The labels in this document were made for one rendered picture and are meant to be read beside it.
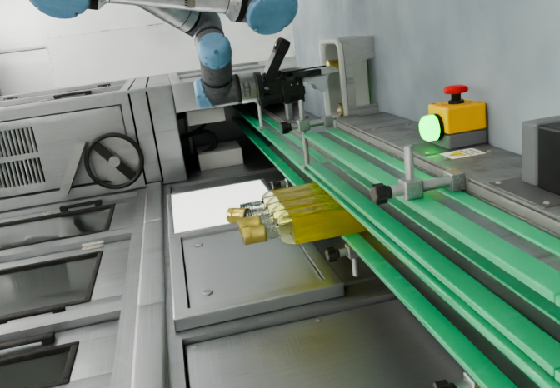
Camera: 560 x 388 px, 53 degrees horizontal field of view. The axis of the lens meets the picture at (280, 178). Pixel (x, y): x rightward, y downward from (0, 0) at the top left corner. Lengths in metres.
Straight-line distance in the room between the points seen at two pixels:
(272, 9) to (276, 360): 0.69
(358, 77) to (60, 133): 1.21
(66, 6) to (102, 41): 3.75
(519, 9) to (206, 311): 0.74
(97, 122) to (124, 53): 2.74
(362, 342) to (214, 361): 0.26
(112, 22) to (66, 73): 0.56
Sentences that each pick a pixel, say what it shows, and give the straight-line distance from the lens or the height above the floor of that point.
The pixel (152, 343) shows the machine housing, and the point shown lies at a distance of 1.06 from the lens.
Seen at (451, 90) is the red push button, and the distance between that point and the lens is 0.97.
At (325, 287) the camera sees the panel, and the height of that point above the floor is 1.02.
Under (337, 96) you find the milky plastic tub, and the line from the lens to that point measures 1.56.
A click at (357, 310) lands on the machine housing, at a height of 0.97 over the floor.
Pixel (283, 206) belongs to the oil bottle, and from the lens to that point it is 1.15.
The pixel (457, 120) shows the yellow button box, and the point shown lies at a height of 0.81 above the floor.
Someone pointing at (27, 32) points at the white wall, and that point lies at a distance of 5.46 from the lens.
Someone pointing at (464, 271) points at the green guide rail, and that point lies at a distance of 0.75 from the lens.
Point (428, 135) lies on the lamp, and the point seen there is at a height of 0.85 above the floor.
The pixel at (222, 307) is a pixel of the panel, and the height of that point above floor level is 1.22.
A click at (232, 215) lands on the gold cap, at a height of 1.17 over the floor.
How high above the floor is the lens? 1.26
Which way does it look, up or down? 10 degrees down
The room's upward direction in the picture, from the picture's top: 100 degrees counter-clockwise
